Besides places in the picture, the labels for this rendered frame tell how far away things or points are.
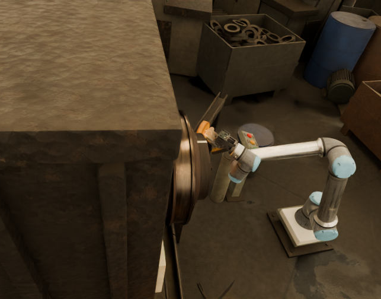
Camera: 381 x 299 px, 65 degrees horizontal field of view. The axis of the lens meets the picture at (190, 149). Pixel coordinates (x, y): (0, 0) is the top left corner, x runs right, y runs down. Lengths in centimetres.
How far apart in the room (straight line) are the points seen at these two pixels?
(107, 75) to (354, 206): 282
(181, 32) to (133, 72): 326
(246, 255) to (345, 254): 81
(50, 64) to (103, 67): 9
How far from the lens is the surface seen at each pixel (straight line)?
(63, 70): 55
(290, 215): 252
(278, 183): 293
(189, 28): 377
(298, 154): 190
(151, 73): 54
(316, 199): 234
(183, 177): 103
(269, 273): 240
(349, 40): 440
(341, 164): 181
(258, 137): 262
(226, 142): 170
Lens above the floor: 203
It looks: 43 degrees down
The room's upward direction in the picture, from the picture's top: 11 degrees clockwise
